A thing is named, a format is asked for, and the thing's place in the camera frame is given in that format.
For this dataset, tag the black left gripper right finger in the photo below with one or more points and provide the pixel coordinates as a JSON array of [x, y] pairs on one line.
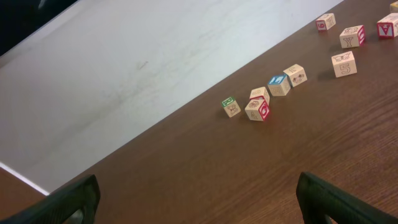
[[321, 203]]

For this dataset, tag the green R wooden block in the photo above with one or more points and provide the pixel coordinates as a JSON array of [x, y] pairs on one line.
[[231, 106]]

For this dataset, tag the plain J wooden block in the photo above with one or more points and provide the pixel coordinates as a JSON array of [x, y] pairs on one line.
[[296, 75]]

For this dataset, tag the red 6 wooden block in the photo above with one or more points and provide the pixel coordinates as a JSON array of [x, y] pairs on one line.
[[260, 93]]

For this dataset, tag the far red wooden block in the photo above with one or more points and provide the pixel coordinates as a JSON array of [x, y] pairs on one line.
[[325, 22]]

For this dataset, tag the blue L wooden block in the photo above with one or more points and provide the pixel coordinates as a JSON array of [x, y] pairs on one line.
[[279, 85]]

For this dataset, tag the red A wooden block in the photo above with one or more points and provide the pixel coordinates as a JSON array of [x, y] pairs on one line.
[[387, 26]]

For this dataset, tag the butterfly I wooden block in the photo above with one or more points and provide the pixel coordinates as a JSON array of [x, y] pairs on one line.
[[344, 64]]

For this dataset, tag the red number shell block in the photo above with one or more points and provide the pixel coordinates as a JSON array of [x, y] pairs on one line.
[[257, 110]]

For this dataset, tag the yellow wooden block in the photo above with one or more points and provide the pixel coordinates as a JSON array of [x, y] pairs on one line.
[[394, 7]]

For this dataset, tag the red O wooden block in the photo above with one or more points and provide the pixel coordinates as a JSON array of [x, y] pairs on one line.
[[352, 37]]

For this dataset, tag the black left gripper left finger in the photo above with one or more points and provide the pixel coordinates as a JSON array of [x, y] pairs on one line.
[[74, 203]]

